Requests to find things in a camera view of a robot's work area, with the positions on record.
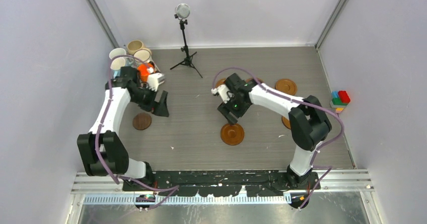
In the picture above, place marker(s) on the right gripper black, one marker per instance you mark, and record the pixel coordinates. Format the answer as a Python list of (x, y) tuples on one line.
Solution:
[(225, 108)]

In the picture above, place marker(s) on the light blue white mug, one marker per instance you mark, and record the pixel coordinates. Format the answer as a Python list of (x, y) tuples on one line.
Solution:
[(118, 63)]

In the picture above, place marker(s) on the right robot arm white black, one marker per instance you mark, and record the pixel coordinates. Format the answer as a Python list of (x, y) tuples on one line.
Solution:
[(309, 124)]

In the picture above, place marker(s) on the beige mug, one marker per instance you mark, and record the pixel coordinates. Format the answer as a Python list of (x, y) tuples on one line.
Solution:
[(134, 45)]

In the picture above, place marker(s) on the matte brown wooden coaster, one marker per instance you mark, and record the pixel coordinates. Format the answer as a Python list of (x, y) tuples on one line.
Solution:
[(232, 134)]

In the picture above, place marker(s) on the aluminium frame rail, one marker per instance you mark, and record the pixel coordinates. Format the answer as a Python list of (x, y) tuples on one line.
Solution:
[(103, 190)]

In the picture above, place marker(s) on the orange mug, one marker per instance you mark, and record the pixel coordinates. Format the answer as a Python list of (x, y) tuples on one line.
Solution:
[(145, 70)]

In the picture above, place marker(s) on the glossy brown wooden coaster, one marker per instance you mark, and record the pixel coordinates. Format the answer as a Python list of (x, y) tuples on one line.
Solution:
[(220, 82)]

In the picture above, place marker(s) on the colourful toy brick stack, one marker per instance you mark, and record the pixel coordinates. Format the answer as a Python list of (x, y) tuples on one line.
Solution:
[(339, 100)]

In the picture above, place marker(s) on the cream brown-rim mug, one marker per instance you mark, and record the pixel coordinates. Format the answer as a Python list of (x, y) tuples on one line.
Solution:
[(144, 55)]

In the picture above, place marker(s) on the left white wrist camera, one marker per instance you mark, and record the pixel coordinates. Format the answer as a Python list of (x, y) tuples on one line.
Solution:
[(154, 80)]

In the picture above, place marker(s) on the orange-brown wooden coaster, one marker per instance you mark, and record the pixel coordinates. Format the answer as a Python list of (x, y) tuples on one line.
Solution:
[(286, 86)]

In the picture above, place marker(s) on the light brown wooden coaster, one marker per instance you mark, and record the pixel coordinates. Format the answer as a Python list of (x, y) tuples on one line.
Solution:
[(255, 81)]

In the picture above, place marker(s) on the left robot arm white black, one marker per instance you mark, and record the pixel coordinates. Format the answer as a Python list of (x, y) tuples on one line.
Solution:
[(101, 149)]

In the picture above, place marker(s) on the small orange-brown coaster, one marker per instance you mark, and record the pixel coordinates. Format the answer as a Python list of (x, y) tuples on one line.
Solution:
[(286, 122)]

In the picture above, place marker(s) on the dark walnut small coaster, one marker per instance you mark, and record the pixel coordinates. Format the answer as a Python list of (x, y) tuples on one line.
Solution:
[(142, 121)]

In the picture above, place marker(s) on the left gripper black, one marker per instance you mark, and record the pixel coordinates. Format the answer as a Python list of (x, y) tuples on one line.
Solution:
[(160, 108)]

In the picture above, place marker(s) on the microphone on black tripod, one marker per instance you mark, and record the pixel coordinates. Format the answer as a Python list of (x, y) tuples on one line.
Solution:
[(182, 12)]

